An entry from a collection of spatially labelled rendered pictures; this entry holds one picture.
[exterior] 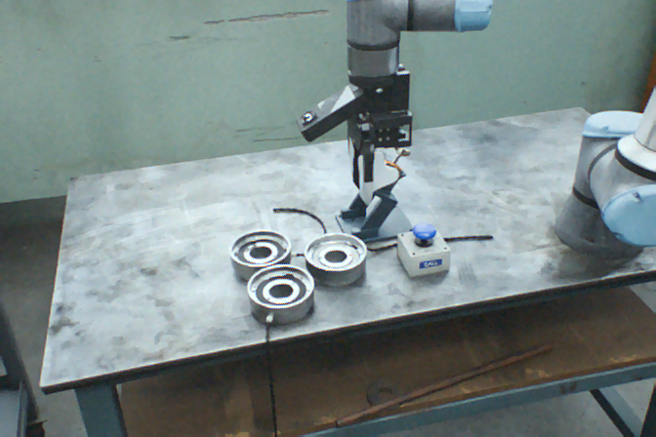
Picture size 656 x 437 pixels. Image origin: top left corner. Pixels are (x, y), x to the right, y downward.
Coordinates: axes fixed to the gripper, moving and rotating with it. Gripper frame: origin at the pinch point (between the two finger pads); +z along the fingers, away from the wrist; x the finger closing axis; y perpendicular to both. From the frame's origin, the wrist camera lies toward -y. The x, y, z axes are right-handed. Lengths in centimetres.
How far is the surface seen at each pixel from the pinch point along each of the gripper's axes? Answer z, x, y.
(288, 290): 14.7, -3.5, -13.1
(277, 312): 13.3, -10.0, -15.9
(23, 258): 96, 139, -88
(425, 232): 9.0, -2.0, 10.8
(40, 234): 96, 153, -84
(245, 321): 16.3, -7.2, -20.7
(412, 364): 41.4, 0.2, 10.5
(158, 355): 16.3, -10.9, -34.1
